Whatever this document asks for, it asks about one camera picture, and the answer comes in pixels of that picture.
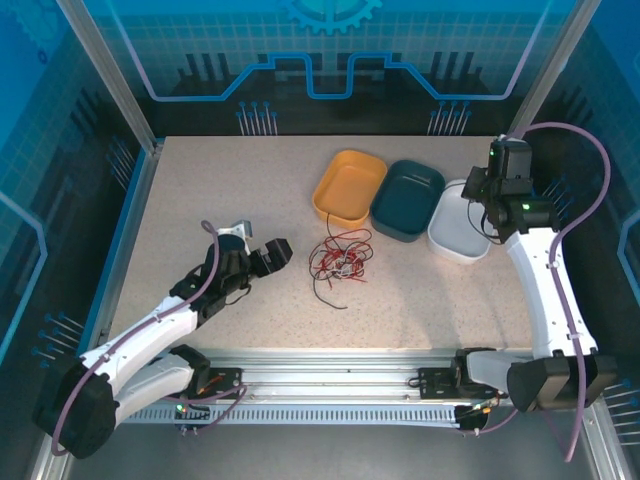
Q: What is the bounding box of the dark teal plastic tray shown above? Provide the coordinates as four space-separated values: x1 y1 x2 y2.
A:
370 159 446 244

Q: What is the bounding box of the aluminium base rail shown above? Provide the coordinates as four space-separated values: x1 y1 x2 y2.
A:
94 347 539 401

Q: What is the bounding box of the thin white cable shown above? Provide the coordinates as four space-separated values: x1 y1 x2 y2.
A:
329 252 364 279

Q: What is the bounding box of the aluminium frame post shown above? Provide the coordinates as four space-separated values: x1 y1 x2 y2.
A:
504 0 601 144
54 0 165 156

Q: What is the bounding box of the orange plastic tray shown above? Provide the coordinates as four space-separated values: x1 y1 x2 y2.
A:
311 148 389 231

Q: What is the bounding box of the thin black cable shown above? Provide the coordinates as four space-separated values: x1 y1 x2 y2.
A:
307 212 374 311

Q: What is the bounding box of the thin red cable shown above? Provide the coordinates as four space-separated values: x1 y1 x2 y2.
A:
307 227 375 286

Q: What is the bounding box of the white plastic tray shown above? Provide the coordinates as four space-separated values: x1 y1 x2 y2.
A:
427 178 494 264

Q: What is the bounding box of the slotted grey cable duct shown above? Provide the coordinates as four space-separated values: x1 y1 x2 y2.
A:
122 402 469 430

